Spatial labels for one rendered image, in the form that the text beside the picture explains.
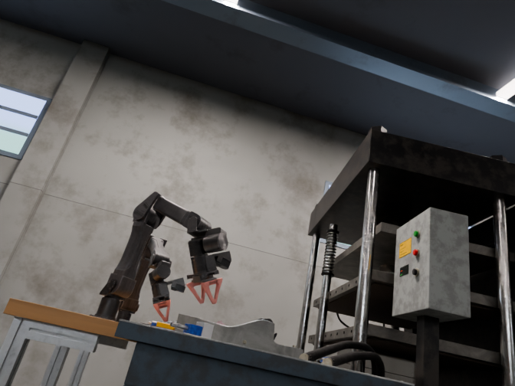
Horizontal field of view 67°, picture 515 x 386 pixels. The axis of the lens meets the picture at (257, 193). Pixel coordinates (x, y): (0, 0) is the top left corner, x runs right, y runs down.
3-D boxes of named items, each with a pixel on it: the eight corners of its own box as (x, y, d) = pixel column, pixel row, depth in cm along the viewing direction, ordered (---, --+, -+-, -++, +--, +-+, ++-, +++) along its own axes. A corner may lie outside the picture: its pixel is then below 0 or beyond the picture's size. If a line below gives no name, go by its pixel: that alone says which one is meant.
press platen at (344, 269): (380, 230, 191) (381, 221, 193) (321, 274, 292) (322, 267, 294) (515, 262, 193) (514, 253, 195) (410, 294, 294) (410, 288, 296)
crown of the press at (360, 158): (362, 227, 180) (372, 120, 205) (300, 279, 299) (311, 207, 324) (533, 266, 182) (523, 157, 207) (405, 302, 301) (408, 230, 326)
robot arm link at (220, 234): (230, 254, 123) (231, 220, 129) (215, 245, 116) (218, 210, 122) (200, 260, 127) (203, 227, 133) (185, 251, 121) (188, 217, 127)
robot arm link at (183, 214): (217, 225, 130) (164, 197, 149) (201, 214, 123) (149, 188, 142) (198, 257, 128) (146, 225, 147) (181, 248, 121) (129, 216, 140)
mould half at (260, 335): (172, 338, 145) (182, 301, 150) (177, 340, 169) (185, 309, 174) (301, 366, 146) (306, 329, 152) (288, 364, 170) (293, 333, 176)
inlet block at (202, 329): (172, 334, 111) (177, 315, 113) (165, 332, 115) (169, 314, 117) (210, 343, 117) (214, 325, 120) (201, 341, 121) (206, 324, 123)
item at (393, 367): (334, 379, 196) (338, 343, 203) (319, 377, 221) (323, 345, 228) (428, 400, 197) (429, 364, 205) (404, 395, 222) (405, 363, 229)
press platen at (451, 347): (366, 334, 171) (367, 322, 173) (307, 342, 271) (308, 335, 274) (525, 370, 173) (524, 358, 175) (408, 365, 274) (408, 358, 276)
